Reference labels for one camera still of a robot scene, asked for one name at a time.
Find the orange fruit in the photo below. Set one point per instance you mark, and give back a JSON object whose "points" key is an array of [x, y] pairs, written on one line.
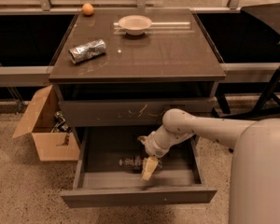
{"points": [[87, 9]]}

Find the closed scratched top drawer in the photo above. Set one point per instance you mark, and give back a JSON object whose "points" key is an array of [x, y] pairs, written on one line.
{"points": [[128, 112]]}

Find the dark brown drawer cabinet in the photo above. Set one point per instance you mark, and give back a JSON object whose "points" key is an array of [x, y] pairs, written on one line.
{"points": [[170, 60]]}

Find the black rolling stand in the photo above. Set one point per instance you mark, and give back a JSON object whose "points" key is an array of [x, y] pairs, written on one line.
{"points": [[247, 45]]}

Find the open cardboard box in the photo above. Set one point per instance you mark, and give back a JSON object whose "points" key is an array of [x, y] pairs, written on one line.
{"points": [[38, 120]]}

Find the open middle drawer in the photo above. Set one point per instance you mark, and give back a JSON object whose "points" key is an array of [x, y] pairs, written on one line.
{"points": [[104, 178]]}

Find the crumpled silver foil bag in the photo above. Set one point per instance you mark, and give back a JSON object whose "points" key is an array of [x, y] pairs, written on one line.
{"points": [[87, 51]]}

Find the items inside cardboard box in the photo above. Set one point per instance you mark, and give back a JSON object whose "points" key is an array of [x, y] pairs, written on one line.
{"points": [[60, 125]]}

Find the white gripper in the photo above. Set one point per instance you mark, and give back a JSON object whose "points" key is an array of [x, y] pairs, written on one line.
{"points": [[152, 147]]}

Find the clear plastic water bottle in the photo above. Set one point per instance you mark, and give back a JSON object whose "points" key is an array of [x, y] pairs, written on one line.
{"points": [[135, 163]]}

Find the white bowl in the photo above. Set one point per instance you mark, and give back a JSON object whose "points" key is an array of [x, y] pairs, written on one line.
{"points": [[135, 24]]}

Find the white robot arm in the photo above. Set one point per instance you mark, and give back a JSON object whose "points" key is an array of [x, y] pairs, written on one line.
{"points": [[255, 166]]}

